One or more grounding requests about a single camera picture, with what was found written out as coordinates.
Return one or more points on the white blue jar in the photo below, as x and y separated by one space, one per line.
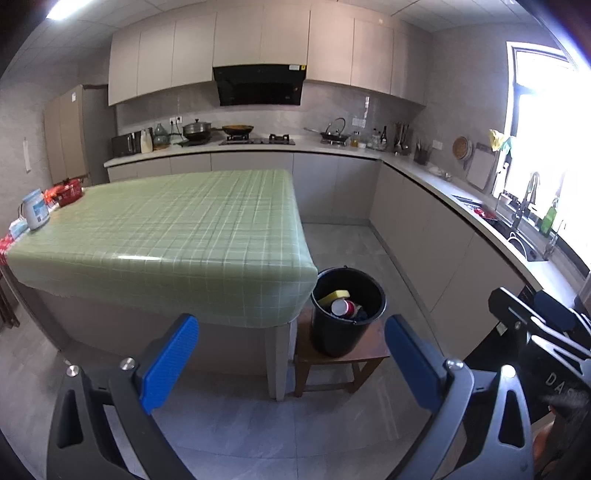
36 211

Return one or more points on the beige refrigerator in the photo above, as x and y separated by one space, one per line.
69 138

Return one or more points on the lidded grey wok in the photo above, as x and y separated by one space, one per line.
197 129

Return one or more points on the red paper cup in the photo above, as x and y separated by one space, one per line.
341 308

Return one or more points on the blue patterned packet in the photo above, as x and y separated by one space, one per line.
18 229

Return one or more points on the dark glass bottle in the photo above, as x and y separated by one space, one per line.
383 138

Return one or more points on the white wall outlet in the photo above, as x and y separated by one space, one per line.
175 121

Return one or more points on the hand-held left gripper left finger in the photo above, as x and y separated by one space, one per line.
171 364

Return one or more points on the tall metal kitchen faucet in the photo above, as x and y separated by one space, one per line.
521 207

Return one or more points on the yellow hanging cloth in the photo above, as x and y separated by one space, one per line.
496 139

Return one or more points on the beige upper wall cabinets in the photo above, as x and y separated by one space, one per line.
258 41

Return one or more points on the green checked tablecloth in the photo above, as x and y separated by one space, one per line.
175 230

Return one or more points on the white island table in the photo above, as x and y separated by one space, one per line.
277 360

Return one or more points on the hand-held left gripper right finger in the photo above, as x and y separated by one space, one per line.
415 364

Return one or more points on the green dish soap bottle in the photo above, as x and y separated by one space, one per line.
550 219

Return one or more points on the small metal faucet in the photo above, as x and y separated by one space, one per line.
550 247

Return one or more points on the person's right forearm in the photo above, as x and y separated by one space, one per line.
570 424

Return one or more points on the black range hood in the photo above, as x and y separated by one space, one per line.
258 85

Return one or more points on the black plastic bucket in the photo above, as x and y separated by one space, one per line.
332 337

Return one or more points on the brown wooden stool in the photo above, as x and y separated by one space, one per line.
376 345

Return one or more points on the kitchen utensil holder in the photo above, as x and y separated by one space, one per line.
400 141

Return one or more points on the kitchen sink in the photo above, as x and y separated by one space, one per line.
512 235

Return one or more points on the ceiling light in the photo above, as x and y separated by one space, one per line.
69 9

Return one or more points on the white cutting board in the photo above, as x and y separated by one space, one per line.
481 168

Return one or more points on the frying pan with food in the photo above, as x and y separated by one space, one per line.
238 129

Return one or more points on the red plastic tray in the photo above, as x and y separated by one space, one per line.
485 212

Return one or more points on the round hanging trivet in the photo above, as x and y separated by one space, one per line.
461 147

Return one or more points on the kitchen window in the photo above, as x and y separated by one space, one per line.
554 138

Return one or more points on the green glass jar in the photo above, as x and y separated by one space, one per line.
160 137

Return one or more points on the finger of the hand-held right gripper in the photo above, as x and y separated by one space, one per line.
556 310
505 307

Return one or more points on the black chopstick holder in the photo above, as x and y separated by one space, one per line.
421 156

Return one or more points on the white plastic jug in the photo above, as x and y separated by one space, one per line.
146 142

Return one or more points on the black gas hob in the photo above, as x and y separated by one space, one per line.
258 140

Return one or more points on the yellow oil bottle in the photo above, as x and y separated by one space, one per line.
355 140

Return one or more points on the yellow sponge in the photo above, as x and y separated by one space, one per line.
339 295

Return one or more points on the red patterned pot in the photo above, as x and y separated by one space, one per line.
69 193

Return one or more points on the teal hanging cloth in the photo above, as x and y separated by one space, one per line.
507 147

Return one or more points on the red cloth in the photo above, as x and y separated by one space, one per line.
3 249

